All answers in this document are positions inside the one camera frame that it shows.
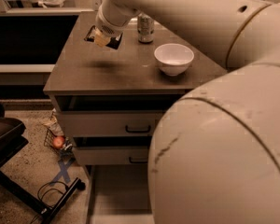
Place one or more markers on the green soda can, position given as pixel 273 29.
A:
pixel 145 28

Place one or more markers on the white ceramic bowl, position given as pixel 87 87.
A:
pixel 173 59

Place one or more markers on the grey drawer cabinet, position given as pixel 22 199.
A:
pixel 84 69

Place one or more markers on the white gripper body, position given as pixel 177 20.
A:
pixel 106 28

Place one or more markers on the top grey drawer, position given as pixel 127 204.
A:
pixel 114 115

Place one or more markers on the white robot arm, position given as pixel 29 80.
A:
pixel 215 154

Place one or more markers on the red apple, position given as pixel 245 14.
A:
pixel 58 142

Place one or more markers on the grey drawer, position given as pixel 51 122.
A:
pixel 117 150
pixel 114 115
pixel 119 195

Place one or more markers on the bottom grey drawer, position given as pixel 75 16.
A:
pixel 119 195

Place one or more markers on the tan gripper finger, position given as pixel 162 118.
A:
pixel 100 39

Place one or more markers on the middle grey drawer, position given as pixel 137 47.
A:
pixel 117 150

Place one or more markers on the black wire basket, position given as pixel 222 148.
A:
pixel 65 151

